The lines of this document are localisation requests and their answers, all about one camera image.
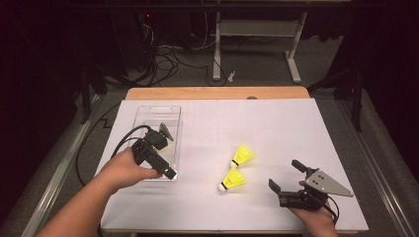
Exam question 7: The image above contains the clear plastic tray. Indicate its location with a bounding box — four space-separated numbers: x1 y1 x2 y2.
121 105 183 183

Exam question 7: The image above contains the white board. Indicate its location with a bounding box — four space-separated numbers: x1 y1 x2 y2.
95 98 370 233

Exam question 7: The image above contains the aluminium rail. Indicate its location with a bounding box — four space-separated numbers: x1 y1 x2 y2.
20 94 101 237
335 98 414 237

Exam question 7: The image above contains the black metal stand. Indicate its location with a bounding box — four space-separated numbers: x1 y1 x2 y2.
307 67 364 133
79 63 109 125

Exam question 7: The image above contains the person's left hand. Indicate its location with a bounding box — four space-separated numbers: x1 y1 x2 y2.
98 147 163 195

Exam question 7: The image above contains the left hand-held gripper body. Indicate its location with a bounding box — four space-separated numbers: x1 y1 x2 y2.
131 121 175 176

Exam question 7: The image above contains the black floor cable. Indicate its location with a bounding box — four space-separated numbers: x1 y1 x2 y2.
74 102 122 192

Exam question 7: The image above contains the hand-held gripper cable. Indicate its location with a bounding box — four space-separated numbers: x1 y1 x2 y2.
111 123 152 160
324 196 341 225

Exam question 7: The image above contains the white metal desk frame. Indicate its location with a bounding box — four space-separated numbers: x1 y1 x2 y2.
211 11 308 84

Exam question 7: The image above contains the wooden table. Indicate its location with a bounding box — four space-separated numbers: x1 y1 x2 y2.
100 86 360 236

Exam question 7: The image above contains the black computer tower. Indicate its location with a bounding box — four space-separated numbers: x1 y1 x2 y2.
112 11 156 72

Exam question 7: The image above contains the right hand-held gripper cable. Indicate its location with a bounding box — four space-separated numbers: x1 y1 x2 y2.
324 196 341 225

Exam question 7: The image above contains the left hand-held gripper cable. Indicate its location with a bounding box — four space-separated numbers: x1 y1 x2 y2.
111 123 152 160

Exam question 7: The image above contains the person's right hand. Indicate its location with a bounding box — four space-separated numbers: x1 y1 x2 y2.
289 180 336 229

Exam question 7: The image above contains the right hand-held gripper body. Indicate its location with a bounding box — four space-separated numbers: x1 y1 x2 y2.
278 169 355 211

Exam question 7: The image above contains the bundle of black cables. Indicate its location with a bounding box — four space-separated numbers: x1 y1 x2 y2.
125 42 211 88

